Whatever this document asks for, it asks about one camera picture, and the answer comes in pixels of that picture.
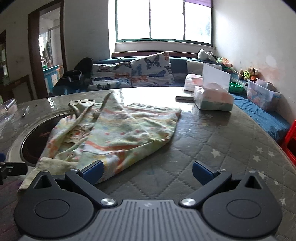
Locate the orange stuffed toy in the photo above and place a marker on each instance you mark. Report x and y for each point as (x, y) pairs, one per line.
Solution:
(225, 63)

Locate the white stuffed toy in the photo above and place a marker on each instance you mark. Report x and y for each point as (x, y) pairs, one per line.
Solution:
(204, 55)

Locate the dark wooden door frame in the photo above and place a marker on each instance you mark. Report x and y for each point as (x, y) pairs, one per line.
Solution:
(33, 58)

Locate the pale green floral shirt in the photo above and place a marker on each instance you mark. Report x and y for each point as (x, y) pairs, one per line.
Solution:
(120, 134)

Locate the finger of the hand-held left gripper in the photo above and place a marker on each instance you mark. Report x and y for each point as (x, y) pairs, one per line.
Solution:
(16, 168)

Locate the blue bench sofa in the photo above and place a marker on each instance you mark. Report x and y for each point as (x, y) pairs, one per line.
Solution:
(180, 67)

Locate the blue cabinet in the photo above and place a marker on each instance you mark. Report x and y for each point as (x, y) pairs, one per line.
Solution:
(52, 77)

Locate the flat grey book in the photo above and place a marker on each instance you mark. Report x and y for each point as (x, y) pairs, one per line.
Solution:
(183, 96)

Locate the large butterfly print pillow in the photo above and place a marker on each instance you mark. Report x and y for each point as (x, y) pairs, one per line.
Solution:
(151, 68)

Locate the black pen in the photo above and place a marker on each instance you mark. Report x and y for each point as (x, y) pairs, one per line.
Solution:
(25, 112)

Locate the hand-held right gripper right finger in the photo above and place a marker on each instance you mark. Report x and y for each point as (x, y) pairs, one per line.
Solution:
(202, 172)

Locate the white card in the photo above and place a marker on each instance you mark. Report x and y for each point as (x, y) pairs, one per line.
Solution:
(215, 75)

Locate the clear plastic box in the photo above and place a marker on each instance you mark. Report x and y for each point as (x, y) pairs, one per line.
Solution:
(8, 111)

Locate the pink and white packet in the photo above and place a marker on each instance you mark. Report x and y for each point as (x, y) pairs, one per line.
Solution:
(192, 83)

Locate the small butterfly print pillow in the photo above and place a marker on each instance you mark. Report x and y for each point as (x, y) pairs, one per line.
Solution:
(108, 83)
(111, 69)

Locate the black backpack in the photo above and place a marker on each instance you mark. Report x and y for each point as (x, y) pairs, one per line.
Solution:
(83, 67)

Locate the black open bag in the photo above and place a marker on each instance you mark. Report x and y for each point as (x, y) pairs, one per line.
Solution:
(71, 76)

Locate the red plastic stool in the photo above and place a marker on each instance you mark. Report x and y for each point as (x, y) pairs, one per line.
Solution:
(290, 146)

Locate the green stuffed toy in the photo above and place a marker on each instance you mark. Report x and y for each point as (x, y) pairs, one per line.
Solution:
(245, 74)

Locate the green framed window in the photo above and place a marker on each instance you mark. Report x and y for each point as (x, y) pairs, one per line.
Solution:
(161, 20)

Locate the brown teddy bear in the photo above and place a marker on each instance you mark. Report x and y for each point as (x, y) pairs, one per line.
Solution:
(254, 73)

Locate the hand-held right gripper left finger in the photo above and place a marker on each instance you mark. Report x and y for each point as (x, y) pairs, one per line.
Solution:
(93, 172)

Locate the grey quilted star tablecloth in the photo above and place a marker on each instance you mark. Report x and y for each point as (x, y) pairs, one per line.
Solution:
(185, 150)

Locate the green bowl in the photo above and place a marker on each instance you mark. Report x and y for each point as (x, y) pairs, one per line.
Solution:
(236, 87)

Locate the grey pillow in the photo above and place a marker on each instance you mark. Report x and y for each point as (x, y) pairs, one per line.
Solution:
(196, 67)

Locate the pink and teal tissue box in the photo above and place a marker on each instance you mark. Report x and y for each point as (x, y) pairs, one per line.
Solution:
(212, 99)

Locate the purple window blind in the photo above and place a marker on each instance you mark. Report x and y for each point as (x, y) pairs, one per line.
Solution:
(200, 2)

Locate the clear plastic storage bin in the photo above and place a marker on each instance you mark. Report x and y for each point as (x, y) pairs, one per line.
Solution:
(261, 97)

